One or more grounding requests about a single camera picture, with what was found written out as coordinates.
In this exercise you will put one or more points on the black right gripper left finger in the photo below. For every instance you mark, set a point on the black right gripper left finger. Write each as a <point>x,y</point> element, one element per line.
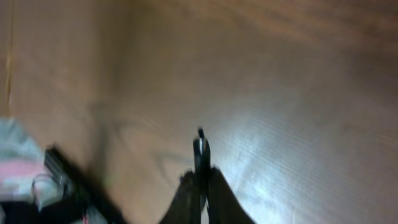
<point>185,206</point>

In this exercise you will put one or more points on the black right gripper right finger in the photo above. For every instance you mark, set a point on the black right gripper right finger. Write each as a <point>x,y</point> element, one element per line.
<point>223,206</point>

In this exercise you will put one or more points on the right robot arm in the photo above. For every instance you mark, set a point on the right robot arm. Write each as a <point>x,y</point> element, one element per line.
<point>44,187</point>

